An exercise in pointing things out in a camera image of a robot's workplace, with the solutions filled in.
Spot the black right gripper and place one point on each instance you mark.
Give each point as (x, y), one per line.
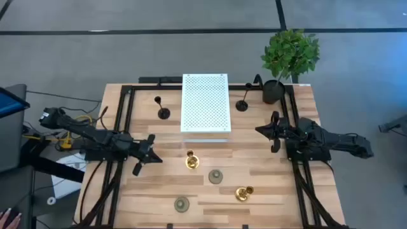
(275, 132)

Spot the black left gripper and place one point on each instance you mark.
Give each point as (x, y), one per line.
(144, 151)

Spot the black tall candlestick holder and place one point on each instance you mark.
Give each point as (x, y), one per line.
(241, 106)
(163, 113)

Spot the gold tall candlestick holder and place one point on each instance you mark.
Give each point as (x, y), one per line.
(241, 194)
(192, 163)

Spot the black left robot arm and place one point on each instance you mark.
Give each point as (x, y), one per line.
(101, 138)

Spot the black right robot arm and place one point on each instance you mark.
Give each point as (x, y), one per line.
(318, 136)

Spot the clear ribbed glass candle holder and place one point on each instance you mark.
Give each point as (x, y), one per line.
(182, 204)
(215, 177)

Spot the black plant pot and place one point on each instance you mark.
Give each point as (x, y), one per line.
(273, 92)

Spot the white perforated metal shelf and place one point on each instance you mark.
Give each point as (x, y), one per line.
(205, 103)

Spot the green leafy small tree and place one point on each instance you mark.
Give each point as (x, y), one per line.
(289, 54)

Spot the yellow clamp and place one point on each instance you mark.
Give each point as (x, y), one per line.
(66, 144)

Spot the white sheet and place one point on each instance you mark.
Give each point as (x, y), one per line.
(63, 187)

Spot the white tape roll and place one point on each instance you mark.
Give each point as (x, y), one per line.
(48, 200)

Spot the black floor stand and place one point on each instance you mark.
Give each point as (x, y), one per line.
(389, 127)

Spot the blue laptop screen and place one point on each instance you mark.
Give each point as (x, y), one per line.
(9, 105)

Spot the person's hand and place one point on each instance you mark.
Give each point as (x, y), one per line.
(8, 221)

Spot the black metal table frame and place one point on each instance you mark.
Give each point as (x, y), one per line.
(149, 86)

